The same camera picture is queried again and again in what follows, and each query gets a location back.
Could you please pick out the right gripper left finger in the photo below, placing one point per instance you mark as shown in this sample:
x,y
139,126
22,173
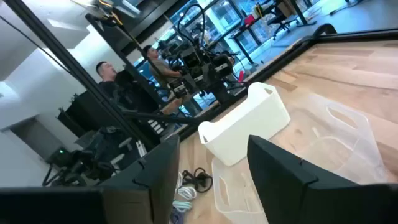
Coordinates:
x,y
155,174

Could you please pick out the small clear plastic bin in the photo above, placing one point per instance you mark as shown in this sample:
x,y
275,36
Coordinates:
x,y
236,202

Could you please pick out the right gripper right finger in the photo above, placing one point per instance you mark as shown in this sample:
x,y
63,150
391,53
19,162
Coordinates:
x,y
280,186

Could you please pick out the black office chair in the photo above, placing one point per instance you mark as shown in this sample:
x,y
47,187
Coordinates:
x,y
281,21

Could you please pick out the black device with green light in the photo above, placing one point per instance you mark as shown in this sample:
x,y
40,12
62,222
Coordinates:
x,y
71,168

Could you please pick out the person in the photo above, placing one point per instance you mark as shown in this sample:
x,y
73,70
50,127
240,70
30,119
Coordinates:
x,y
107,77
160,67

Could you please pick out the black office desk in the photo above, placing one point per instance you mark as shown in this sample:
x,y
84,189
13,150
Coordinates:
x,y
248,31

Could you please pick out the black frame crossbar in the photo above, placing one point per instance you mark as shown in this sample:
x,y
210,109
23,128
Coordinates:
x,y
161,118

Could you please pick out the black cabinet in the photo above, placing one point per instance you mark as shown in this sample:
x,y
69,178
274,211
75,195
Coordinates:
x,y
87,112

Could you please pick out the black frame post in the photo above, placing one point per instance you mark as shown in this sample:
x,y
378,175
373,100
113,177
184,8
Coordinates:
x,y
77,71

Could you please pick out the white opaque plastic bin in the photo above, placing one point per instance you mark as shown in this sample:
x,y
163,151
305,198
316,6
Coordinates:
x,y
242,130

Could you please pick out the small red object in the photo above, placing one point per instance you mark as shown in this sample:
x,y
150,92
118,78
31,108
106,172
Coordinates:
x,y
241,76

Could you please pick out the large clear plastic bin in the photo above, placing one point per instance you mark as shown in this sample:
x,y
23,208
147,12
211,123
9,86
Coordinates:
x,y
342,149

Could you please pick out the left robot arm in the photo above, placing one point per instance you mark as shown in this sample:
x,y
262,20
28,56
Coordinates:
x,y
202,68

